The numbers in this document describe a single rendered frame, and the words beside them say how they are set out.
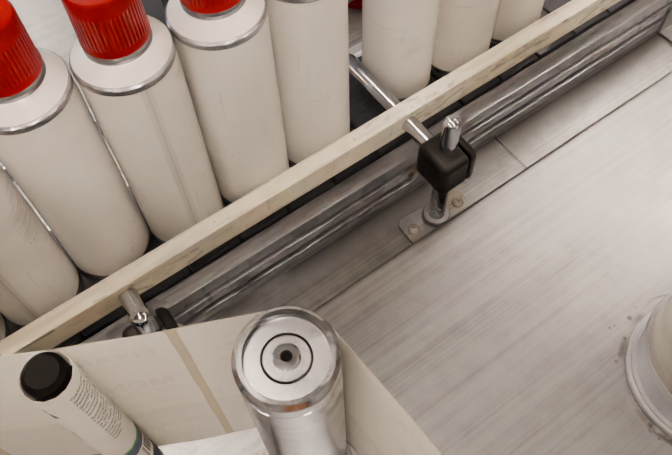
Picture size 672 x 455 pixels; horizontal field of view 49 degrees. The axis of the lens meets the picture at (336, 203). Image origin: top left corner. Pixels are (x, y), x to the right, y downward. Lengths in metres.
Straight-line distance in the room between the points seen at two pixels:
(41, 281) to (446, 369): 0.24
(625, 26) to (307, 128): 0.29
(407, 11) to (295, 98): 0.09
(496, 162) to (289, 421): 0.37
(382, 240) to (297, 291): 0.07
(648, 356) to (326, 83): 0.24
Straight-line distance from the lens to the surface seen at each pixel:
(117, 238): 0.46
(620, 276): 0.50
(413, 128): 0.50
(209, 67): 0.39
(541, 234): 0.50
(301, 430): 0.27
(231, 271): 0.49
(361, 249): 0.54
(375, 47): 0.51
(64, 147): 0.39
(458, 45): 0.54
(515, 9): 0.57
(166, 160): 0.41
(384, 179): 0.52
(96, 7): 0.34
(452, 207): 0.56
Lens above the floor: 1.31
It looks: 59 degrees down
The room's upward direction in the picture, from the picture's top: 3 degrees counter-clockwise
